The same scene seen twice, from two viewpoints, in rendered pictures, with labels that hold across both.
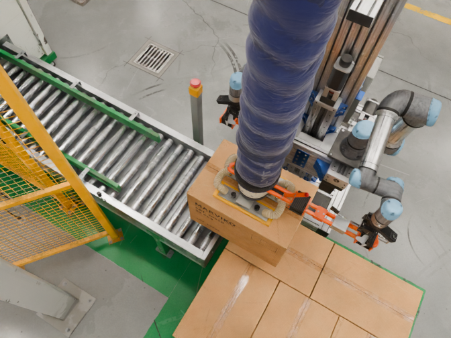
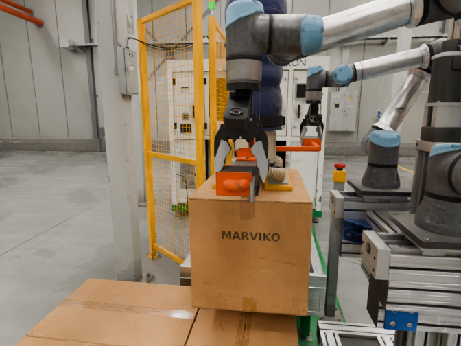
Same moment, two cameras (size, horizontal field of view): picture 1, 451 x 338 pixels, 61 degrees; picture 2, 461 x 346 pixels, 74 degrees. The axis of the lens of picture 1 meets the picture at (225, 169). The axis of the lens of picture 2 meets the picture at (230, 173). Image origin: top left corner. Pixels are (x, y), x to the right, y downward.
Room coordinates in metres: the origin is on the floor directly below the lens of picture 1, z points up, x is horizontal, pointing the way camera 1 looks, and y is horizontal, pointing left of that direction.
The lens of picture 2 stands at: (0.37, -1.30, 1.35)
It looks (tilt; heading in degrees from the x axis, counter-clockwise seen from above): 11 degrees down; 71
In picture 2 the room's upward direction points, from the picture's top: straight up
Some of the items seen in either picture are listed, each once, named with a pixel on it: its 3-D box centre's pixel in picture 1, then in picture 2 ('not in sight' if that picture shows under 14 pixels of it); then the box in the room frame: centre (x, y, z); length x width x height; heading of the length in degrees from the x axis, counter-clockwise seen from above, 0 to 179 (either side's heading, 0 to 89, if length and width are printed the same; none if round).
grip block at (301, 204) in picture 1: (299, 202); (250, 158); (0.74, -0.38, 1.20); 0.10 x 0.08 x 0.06; 154
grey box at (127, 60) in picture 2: not in sight; (128, 72); (0.40, 1.02, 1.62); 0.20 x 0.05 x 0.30; 64
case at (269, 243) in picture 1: (249, 204); (254, 226); (0.85, -0.16, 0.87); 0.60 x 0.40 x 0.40; 64
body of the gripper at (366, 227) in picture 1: (372, 224); (243, 113); (0.61, -0.67, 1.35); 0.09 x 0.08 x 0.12; 64
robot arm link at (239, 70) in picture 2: (380, 219); (241, 73); (0.60, -0.68, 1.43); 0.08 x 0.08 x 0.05
